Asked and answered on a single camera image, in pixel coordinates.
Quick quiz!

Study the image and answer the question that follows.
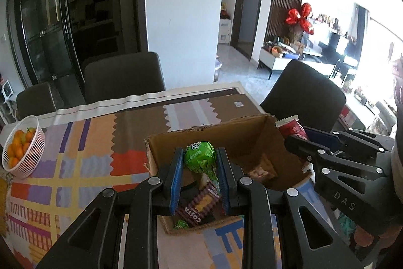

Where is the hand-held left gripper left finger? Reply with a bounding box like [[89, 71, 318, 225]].
[[36, 147, 185, 269]]

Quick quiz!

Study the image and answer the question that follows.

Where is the white storage shelf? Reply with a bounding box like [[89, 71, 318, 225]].
[[219, 18, 233, 44]]

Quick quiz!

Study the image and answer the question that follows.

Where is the white sideboard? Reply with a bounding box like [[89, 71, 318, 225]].
[[258, 47, 325, 79]]

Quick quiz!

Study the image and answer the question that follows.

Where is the brown cookie packet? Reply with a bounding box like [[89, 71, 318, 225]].
[[175, 182, 221, 227]]

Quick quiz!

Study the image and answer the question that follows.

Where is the red and white box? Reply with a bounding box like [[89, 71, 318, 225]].
[[339, 107, 357, 128]]

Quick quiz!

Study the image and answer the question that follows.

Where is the green round candy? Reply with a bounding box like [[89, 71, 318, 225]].
[[183, 141, 218, 185]]

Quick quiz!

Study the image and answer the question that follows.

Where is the red bow balloon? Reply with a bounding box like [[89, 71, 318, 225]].
[[286, 3, 315, 36]]

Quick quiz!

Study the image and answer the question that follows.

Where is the colourful printed tablecloth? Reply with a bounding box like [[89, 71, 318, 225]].
[[0, 81, 347, 269]]

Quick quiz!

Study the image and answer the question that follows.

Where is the brown cardboard box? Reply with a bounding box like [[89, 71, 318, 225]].
[[144, 113, 314, 235]]

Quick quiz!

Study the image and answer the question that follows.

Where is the pile of oranges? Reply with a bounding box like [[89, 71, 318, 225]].
[[7, 128, 36, 169]]

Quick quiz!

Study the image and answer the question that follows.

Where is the dark wooden door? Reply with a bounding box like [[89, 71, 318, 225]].
[[230, 0, 267, 60]]

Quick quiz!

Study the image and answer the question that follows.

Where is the dark red snack bar packet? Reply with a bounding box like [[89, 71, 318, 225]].
[[275, 116, 309, 140]]

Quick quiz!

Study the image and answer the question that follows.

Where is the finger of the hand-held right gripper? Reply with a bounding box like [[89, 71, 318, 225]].
[[304, 127, 395, 160], [285, 135, 388, 194]]

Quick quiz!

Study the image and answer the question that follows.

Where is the dark upholstered chair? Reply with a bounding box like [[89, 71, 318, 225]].
[[16, 82, 57, 121], [260, 59, 347, 133], [83, 51, 166, 106]]

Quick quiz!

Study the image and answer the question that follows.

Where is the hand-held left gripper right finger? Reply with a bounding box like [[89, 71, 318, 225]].
[[215, 147, 364, 269]]

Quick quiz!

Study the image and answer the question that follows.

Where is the brown snack packet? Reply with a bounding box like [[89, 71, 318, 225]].
[[246, 154, 278, 183]]

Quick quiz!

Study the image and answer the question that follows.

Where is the black glass sliding door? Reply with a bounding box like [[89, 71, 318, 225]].
[[6, 0, 148, 93]]

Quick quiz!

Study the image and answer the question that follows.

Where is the white plastic basket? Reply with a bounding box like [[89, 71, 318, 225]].
[[2, 115, 46, 179]]

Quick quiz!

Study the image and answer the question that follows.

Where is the person's right hand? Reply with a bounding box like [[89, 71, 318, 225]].
[[353, 222, 394, 249]]

